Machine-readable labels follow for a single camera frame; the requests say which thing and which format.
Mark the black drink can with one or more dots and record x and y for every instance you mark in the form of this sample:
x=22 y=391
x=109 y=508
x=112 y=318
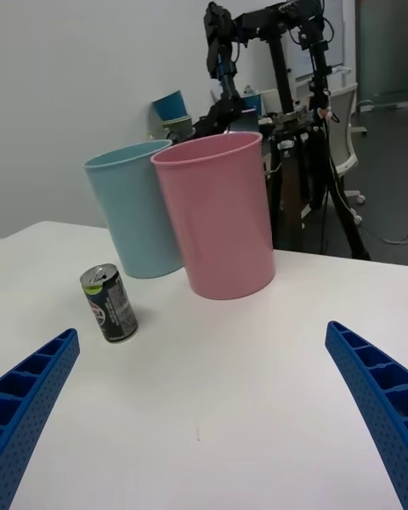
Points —
x=112 y=306

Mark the black tripod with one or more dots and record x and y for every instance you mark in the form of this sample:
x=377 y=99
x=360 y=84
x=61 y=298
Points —
x=278 y=72

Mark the pink plastic bin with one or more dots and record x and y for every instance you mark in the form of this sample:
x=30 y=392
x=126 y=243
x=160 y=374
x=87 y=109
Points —
x=217 y=221

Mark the pale blue plastic bin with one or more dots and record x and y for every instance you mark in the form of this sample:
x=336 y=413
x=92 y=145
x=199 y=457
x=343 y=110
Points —
x=123 y=212

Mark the white office chair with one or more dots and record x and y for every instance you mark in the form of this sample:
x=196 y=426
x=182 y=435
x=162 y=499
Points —
x=346 y=136

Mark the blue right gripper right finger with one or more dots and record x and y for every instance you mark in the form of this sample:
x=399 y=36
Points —
x=378 y=395

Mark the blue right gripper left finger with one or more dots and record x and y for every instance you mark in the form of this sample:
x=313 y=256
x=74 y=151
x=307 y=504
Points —
x=30 y=399

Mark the whiteboard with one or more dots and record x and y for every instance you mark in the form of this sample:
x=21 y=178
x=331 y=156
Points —
x=336 y=17

